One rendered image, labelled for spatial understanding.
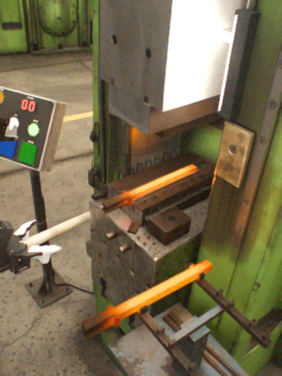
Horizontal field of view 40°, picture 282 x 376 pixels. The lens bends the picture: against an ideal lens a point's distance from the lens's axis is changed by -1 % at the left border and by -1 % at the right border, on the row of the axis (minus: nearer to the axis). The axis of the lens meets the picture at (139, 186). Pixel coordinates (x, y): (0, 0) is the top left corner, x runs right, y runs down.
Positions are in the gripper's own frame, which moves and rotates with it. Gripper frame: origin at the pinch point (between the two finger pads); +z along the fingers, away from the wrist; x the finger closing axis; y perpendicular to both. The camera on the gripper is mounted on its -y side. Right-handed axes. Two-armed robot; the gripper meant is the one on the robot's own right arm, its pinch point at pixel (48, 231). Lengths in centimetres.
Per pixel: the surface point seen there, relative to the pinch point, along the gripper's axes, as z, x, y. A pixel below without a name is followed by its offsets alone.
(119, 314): 0.4, 35.1, 2.7
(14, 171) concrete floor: 59, -181, 100
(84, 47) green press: 282, -423, 94
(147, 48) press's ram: 31, 5, -52
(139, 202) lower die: 32.3, 3.9, 0.8
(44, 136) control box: 21.1, -40.7, -7.8
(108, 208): 21.8, 0.5, 1.0
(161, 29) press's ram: 31, 10, -58
